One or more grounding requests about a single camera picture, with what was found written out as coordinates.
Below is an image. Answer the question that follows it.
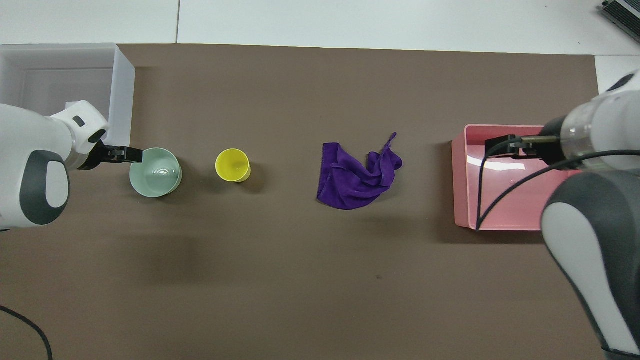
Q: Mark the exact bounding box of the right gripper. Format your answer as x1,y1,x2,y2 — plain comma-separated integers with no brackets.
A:
520,116,568,167

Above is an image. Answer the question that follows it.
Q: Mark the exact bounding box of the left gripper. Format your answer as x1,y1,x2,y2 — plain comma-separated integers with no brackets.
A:
78,141,124,171

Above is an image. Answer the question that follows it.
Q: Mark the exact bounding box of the translucent white plastic box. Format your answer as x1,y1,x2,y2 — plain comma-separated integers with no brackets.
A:
0,43,136,149

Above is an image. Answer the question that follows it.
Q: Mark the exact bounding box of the pale green bowl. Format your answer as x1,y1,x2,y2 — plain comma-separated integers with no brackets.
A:
129,147,183,198

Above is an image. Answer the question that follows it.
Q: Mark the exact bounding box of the pink plastic tray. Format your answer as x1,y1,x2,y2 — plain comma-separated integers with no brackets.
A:
451,124,584,232

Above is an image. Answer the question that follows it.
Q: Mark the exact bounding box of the yellow plastic cup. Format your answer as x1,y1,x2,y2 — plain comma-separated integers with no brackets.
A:
215,148,252,183

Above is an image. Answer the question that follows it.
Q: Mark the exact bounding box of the grey metal device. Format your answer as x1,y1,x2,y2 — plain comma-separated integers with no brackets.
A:
599,0,640,29

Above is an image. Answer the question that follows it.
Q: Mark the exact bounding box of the purple cloth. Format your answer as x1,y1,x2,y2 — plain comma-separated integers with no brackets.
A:
316,132,403,211

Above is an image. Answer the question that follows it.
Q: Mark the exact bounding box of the black cable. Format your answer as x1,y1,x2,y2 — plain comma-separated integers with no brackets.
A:
0,305,54,360
475,138,640,232

